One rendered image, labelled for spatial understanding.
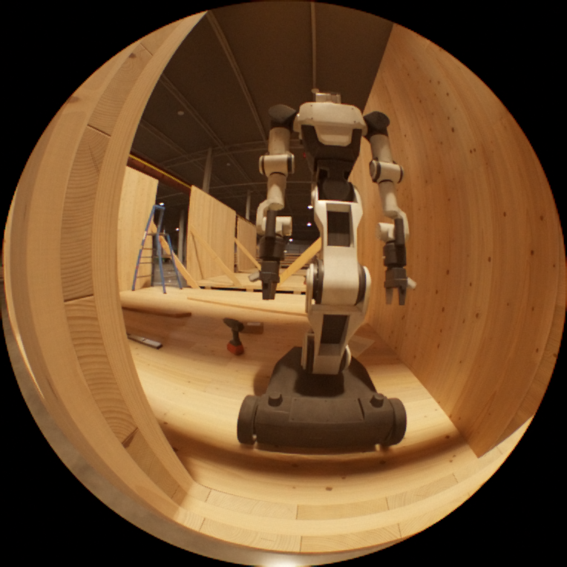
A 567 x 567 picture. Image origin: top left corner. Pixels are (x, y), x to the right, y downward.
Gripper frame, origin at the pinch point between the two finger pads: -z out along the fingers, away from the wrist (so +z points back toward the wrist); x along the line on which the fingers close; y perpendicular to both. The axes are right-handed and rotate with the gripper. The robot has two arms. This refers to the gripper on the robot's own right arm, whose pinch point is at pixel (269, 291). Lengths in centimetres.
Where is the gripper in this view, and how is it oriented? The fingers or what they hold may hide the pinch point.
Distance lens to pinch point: 64.8
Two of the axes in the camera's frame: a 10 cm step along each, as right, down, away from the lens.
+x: -1.1, -0.8, -9.9
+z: 0.5, -10.0, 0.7
